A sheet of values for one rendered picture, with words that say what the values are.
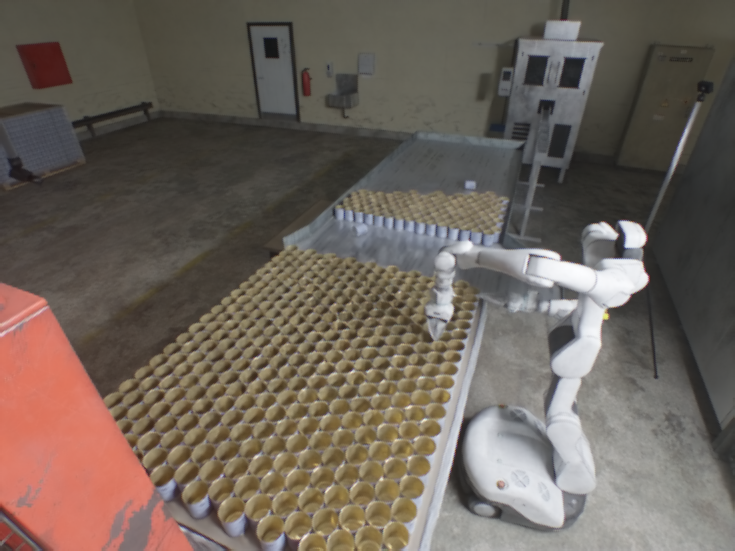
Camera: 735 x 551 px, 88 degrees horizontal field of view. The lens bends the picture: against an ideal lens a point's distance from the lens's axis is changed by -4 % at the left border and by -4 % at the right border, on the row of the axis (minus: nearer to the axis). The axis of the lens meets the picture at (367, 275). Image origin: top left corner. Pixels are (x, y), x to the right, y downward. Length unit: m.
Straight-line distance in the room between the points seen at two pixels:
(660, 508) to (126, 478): 2.76
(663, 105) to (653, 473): 6.14
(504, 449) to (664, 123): 6.62
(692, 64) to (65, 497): 8.10
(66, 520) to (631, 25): 8.27
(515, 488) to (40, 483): 2.02
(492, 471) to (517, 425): 0.35
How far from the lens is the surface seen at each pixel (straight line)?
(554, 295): 2.23
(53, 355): 0.51
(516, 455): 2.46
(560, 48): 6.72
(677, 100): 8.13
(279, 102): 9.89
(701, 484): 3.25
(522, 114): 6.84
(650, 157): 8.28
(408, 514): 1.28
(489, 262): 1.28
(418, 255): 2.36
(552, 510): 2.42
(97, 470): 0.62
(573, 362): 1.82
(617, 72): 8.29
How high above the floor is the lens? 2.29
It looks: 34 degrees down
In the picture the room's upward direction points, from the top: straight up
